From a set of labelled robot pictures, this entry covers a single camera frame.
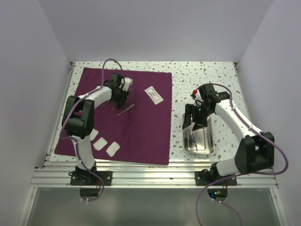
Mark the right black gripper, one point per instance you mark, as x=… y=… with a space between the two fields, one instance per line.
x=199 y=123

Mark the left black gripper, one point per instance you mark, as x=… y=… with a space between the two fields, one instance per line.
x=121 y=102

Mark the steel tweezers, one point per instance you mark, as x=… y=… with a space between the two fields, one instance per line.
x=128 y=108

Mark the white gauze pad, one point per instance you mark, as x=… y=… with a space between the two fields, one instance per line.
x=100 y=144
x=112 y=149
x=93 y=134

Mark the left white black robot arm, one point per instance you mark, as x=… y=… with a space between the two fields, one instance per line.
x=79 y=116

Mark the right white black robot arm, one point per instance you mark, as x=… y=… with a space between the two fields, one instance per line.
x=255 y=151

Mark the stainless steel tray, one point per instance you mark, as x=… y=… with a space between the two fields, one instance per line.
x=203 y=137

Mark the steel scissors in tray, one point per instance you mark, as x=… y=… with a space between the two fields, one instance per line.
x=192 y=144

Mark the white sachet packet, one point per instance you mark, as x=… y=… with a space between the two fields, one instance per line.
x=154 y=95

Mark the purple cloth mat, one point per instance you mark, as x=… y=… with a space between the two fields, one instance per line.
x=144 y=131

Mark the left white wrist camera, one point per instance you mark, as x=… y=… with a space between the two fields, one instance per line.
x=127 y=83

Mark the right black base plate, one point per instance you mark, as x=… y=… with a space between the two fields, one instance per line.
x=205 y=177

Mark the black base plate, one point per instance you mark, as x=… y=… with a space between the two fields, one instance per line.
x=205 y=177
x=90 y=180

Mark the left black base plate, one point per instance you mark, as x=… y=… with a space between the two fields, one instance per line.
x=90 y=180

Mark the aluminium rail frame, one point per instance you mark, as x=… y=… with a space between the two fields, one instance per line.
x=179 y=173

